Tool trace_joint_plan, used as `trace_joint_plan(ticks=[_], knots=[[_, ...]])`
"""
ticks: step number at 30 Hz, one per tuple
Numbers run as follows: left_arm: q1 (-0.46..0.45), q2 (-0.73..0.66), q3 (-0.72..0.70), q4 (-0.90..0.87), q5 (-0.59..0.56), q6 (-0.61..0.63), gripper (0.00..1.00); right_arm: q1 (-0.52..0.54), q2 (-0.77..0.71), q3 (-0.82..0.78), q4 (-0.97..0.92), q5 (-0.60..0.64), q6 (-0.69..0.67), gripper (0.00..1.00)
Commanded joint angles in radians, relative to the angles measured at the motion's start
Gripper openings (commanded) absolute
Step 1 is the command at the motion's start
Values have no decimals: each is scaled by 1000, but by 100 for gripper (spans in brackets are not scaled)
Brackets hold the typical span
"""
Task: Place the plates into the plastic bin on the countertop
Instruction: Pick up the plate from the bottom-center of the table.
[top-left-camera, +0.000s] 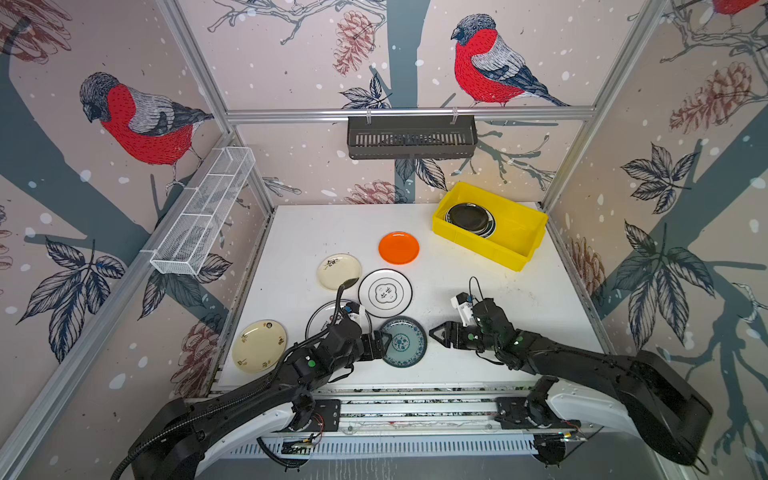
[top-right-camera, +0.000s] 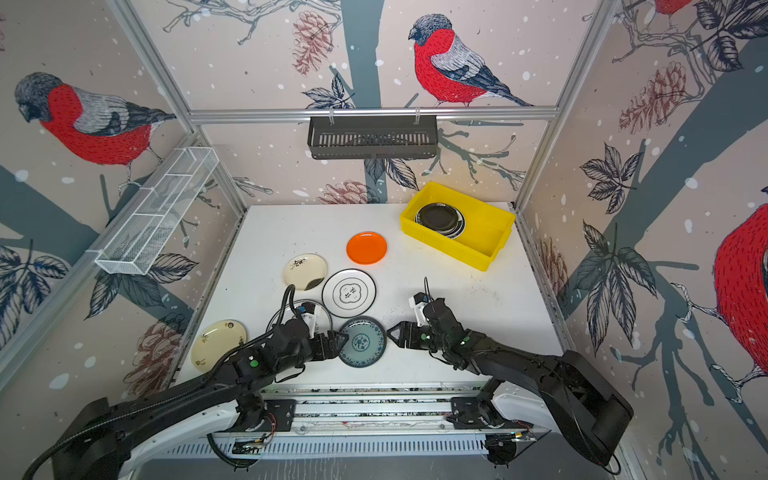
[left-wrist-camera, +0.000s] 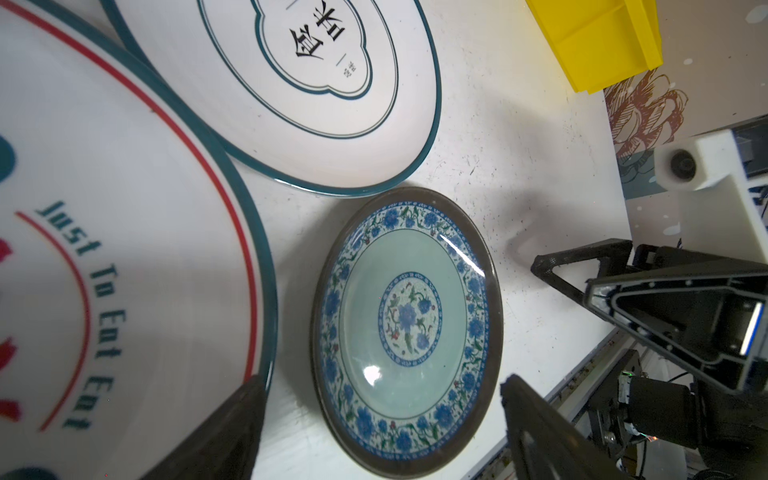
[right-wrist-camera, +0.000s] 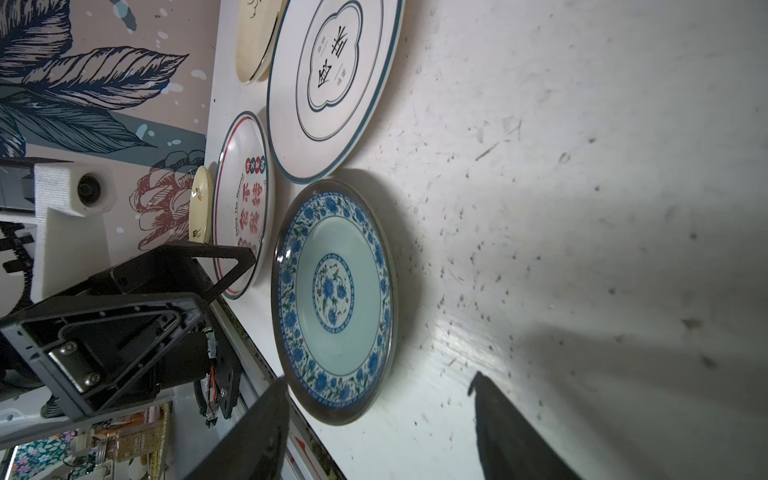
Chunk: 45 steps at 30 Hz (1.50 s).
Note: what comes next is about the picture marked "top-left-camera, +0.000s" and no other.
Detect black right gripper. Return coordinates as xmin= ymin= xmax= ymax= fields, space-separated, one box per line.
xmin=428 ymin=319 xmax=501 ymax=352

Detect cream yellow plate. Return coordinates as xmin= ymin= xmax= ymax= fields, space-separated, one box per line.
xmin=231 ymin=320 xmax=287 ymax=374

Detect teal patterned plate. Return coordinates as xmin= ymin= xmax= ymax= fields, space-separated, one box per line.
xmin=379 ymin=316 xmax=427 ymax=368

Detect white plate green cloud outline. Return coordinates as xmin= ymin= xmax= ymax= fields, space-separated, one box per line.
xmin=358 ymin=268 xmax=414 ymax=318

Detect cream small floral plate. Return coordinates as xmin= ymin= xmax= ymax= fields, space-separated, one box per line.
xmin=316 ymin=253 xmax=362 ymax=291

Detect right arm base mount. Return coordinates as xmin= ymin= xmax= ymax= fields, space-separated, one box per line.
xmin=493 ymin=376 xmax=581 ymax=430

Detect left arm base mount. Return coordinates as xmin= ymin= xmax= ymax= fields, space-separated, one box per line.
xmin=282 ymin=389 xmax=341 ymax=433

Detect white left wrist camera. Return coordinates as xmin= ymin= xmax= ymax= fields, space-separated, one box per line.
xmin=342 ymin=302 xmax=368 ymax=323

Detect white plate red characters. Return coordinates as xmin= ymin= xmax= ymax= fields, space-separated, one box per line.
xmin=305 ymin=299 xmax=373 ymax=339

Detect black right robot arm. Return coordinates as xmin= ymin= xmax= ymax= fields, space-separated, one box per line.
xmin=429 ymin=291 xmax=713 ymax=466

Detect orange plastic plate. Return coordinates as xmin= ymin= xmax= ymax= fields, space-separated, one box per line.
xmin=378 ymin=231 xmax=420 ymax=265

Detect yellow plastic bin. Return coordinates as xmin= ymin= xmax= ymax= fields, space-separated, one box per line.
xmin=432 ymin=182 xmax=548 ymax=271

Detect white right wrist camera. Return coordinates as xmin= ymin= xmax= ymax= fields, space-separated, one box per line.
xmin=451 ymin=292 xmax=477 ymax=327

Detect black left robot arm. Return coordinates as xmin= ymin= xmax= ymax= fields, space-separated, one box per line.
xmin=112 ymin=300 xmax=373 ymax=479

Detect black hanging wall basket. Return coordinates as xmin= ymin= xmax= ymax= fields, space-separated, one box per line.
xmin=347 ymin=115 xmax=478 ymax=160

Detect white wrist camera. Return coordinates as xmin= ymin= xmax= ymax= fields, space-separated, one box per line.
xmin=342 ymin=302 xmax=368 ymax=323
xmin=451 ymin=292 xmax=477 ymax=327

